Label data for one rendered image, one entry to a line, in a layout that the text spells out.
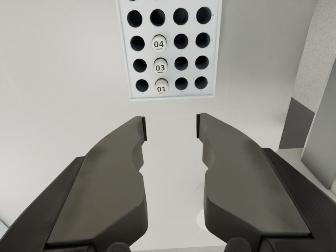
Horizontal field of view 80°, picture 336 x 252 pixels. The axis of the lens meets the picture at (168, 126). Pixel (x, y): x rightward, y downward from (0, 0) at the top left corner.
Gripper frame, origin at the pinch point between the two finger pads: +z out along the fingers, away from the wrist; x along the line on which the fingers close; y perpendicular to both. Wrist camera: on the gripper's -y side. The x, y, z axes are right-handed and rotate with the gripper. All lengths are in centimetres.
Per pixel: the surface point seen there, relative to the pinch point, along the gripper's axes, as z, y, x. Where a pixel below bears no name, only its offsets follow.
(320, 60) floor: 88, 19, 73
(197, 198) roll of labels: 9.8, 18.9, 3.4
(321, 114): 3.0, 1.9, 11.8
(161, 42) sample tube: 6.4, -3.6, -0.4
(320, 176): 1.0, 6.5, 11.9
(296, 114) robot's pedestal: 60, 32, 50
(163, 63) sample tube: 6.4, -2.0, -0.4
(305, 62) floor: 88, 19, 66
